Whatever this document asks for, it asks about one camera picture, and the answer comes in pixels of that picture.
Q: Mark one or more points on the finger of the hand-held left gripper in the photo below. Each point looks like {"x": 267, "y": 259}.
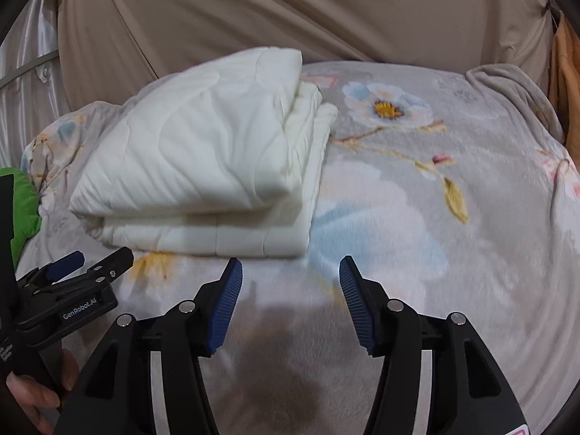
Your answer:
{"x": 108, "y": 263}
{"x": 68, "y": 263}

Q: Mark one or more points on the person's left hand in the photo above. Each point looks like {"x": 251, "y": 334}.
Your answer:
{"x": 31, "y": 394}

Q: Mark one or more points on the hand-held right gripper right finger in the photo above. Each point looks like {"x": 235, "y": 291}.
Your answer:
{"x": 355, "y": 308}

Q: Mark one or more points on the silver curtain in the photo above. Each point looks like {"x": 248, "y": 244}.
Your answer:
{"x": 27, "y": 113}

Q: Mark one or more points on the green cloth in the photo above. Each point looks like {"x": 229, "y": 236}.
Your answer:
{"x": 22, "y": 204}

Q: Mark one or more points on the floral fleece blanket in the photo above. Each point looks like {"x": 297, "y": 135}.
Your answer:
{"x": 408, "y": 199}

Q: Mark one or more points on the orange cloth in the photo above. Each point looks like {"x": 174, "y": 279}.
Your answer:
{"x": 566, "y": 77}

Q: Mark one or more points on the beige bed sheet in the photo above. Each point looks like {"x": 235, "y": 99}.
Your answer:
{"x": 294, "y": 9}

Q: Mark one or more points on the white quilted jacket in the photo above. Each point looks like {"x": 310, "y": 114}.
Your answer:
{"x": 204, "y": 145}

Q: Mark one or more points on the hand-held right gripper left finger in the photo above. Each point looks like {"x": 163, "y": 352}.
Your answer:
{"x": 224, "y": 308}

